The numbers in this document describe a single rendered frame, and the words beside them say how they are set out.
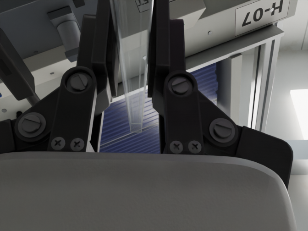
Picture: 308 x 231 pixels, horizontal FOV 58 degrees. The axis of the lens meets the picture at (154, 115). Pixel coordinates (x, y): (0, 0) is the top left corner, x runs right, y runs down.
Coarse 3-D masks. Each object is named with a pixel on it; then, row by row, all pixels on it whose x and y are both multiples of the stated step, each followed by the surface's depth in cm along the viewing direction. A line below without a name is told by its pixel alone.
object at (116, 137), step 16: (208, 80) 56; (208, 96) 59; (112, 112) 53; (144, 112) 56; (112, 128) 56; (128, 128) 58; (144, 128) 59; (112, 144) 59; (128, 144) 61; (144, 144) 63
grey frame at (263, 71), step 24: (216, 0) 53; (240, 0) 51; (216, 24) 52; (192, 48) 53; (264, 48) 64; (120, 72) 51; (264, 72) 70; (264, 96) 78; (0, 120) 49; (264, 120) 84
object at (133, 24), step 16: (112, 0) 9; (128, 0) 9; (144, 0) 9; (112, 16) 10; (128, 16) 9; (144, 16) 9; (128, 32) 10; (144, 32) 10; (128, 48) 12; (144, 48) 12; (128, 64) 13; (144, 64) 13; (128, 80) 15; (144, 80) 15; (128, 96) 18; (144, 96) 19; (128, 112) 23
